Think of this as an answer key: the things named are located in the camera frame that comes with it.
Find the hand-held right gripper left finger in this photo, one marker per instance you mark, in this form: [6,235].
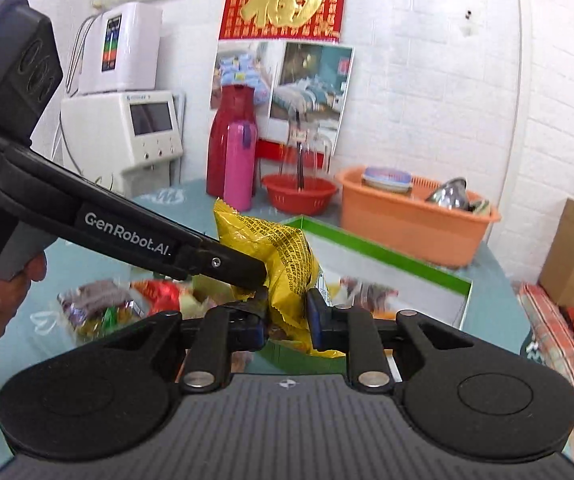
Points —
[249,335]

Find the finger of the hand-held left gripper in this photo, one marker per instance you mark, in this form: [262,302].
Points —
[227,265]

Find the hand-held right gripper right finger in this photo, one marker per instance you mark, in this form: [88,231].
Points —
[319,325]

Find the yellow crinkled snack packet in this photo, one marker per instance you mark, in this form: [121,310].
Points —
[282,255]

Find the red labelled snack packet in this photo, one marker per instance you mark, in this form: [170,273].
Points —
[164,295]

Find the green cardboard box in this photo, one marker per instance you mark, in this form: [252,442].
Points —
[417,300]

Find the pink thermos bottle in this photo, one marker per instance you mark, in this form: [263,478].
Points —
[239,175]

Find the white appliance with screen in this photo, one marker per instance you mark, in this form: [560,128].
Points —
[102,130]

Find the red plastic basin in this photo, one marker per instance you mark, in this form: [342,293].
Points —
[297,197]

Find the red thermos jug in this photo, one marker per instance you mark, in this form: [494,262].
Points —
[219,150]

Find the dark stir stick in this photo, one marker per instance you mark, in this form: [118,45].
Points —
[300,170]

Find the orange plastic basket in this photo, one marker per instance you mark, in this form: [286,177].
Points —
[407,230]

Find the red-edged clear dried fruit bag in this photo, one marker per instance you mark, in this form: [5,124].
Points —
[92,300]

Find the glass pitcher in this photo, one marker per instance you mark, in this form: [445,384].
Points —
[319,155]

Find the blue-rimmed bowl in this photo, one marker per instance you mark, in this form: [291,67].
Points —
[387,180]

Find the teal printed tablecloth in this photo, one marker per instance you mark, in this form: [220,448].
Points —
[492,300]

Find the shiny metal bowl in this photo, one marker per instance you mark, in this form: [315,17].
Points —
[447,195]

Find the small ceramic bowl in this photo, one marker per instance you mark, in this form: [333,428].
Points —
[479,206]

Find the red plaid cloth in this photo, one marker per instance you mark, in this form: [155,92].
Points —
[547,330]

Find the white wall water purifier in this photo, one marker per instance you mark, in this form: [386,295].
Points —
[137,45]

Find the wall calendar poster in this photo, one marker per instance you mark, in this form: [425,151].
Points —
[287,0]

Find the white wall pipe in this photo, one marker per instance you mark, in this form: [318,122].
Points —
[521,110]

